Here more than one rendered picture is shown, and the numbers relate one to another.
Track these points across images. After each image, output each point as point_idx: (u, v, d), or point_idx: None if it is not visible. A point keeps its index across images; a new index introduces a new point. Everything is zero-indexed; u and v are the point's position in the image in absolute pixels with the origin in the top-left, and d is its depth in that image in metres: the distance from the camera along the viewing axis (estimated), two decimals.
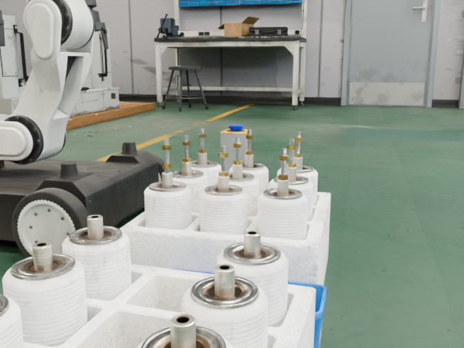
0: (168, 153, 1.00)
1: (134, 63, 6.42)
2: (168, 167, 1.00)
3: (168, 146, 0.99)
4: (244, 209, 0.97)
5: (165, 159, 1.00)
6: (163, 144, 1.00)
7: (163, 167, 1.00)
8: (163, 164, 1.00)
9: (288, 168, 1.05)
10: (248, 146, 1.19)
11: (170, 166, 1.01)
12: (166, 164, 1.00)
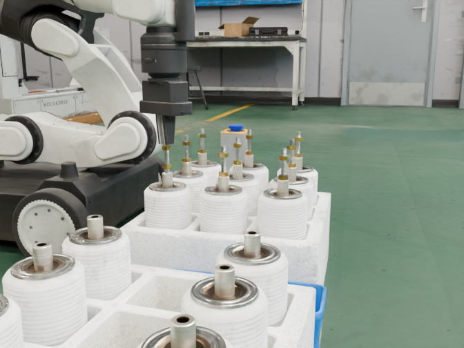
0: (164, 154, 1.00)
1: (134, 63, 6.42)
2: (162, 166, 1.01)
3: (161, 146, 1.00)
4: (244, 209, 0.97)
5: (166, 158, 1.00)
6: (170, 145, 1.00)
7: (166, 166, 1.01)
8: None
9: (288, 168, 1.05)
10: (248, 146, 1.19)
11: (164, 167, 1.00)
12: (163, 163, 1.01)
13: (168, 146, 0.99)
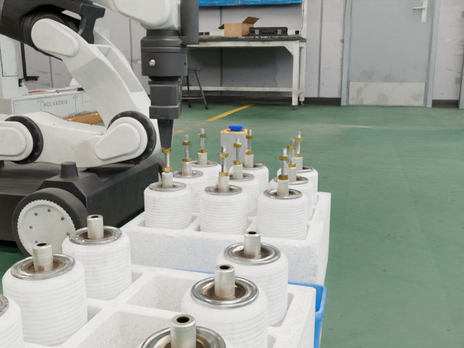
0: (168, 157, 1.00)
1: (134, 63, 6.42)
2: (166, 170, 1.00)
3: (165, 150, 0.99)
4: (244, 209, 0.97)
5: (164, 161, 1.00)
6: None
7: (161, 170, 1.00)
8: (162, 167, 1.00)
9: (288, 168, 1.05)
10: (248, 146, 1.19)
11: (170, 169, 1.00)
12: (164, 167, 1.00)
13: (169, 147, 1.00)
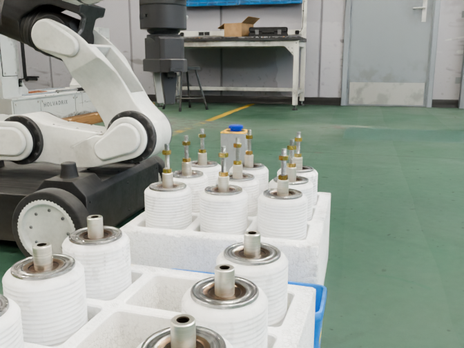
0: (169, 158, 1.00)
1: (134, 63, 6.42)
2: (171, 171, 1.00)
3: (170, 151, 0.99)
4: (244, 209, 0.97)
5: (166, 163, 1.00)
6: (162, 150, 1.00)
7: (166, 172, 1.00)
8: (166, 170, 1.00)
9: (288, 168, 1.05)
10: (248, 146, 1.19)
11: (170, 170, 1.01)
12: (169, 169, 1.00)
13: (164, 149, 1.00)
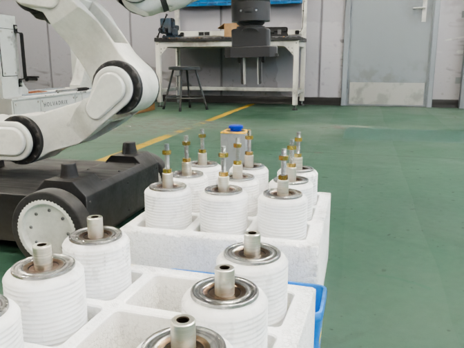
0: (169, 158, 1.00)
1: None
2: (171, 171, 1.00)
3: (170, 151, 0.99)
4: (244, 209, 0.97)
5: (166, 163, 1.00)
6: (162, 150, 1.00)
7: (166, 172, 1.00)
8: (166, 170, 1.00)
9: (288, 168, 1.05)
10: (247, 146, 1.20)
11: (170, 170, 1.01)
12: (169, 169, 1.00)
13: (164, 149, 1.00)
